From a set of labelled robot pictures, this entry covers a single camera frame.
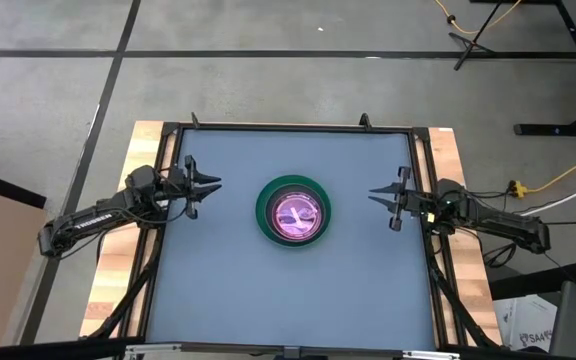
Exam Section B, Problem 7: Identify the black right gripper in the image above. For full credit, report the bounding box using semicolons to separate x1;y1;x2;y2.
368;167;437;232

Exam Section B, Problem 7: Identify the white printed box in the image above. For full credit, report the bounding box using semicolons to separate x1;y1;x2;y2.
491;294;559;354

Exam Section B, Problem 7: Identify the black tripod stand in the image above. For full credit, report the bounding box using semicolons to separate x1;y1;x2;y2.
447;0;507;71

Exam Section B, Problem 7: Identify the grey table mat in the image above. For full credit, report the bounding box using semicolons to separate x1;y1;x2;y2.
147;130;437;351

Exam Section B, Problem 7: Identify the yellow cable with plug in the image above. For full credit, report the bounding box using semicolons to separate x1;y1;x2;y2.
509;147;576;197

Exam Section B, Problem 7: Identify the yellow extension cable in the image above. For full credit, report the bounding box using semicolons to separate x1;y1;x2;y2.
433;0;524;36

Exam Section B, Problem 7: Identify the black plastic plate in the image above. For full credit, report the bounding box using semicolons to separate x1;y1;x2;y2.
261;181;328;245

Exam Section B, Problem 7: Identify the black floor base bar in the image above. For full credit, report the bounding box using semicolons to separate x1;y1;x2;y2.
487;259;576;301

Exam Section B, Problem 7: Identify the black aluminium table frame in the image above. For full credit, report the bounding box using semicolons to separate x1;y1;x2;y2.
80;112;502;360

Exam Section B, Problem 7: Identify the pink plastic plate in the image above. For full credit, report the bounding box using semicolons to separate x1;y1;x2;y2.
266;185;324;242

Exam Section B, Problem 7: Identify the large clear blue plastic plate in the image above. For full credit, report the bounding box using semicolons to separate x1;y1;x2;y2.
266;185;323;241

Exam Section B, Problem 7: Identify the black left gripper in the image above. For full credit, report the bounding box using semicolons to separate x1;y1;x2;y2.
160;154;223;220

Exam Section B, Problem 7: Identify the white cable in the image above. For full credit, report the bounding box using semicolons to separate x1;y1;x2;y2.
517;174;576;217

